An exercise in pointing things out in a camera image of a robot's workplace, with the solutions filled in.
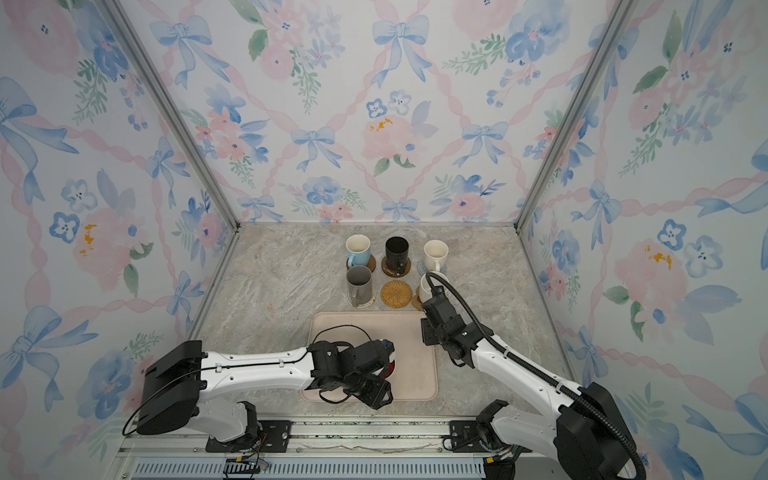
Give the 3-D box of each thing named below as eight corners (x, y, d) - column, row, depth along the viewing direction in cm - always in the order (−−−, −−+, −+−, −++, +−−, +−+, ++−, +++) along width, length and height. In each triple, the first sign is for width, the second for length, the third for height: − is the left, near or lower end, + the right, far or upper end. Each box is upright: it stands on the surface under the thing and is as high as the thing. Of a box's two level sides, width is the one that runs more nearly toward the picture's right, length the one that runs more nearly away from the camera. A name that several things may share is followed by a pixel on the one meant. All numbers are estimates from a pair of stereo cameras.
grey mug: (348, 313, 98) (344, 294, 89) (350, 284, 105) (347, 264, 96) (370, 313, 98) (369, 294, 89) (371, 285, 105) (370, 264, 96)
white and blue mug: (347, 279, 106) (344, 259, 97) (350, 255, 113) (347, 234, 104) (370, 279, 106) (368, 259, 98) (371, 255, 113) (369, 234, 104)
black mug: (385, 278, 107) (385, 259, 98) (385, 255, 113) (385, 236, 105) (407, 278, 107) (409, 259, 98) (406, 255, 113) (408, 236, 105)
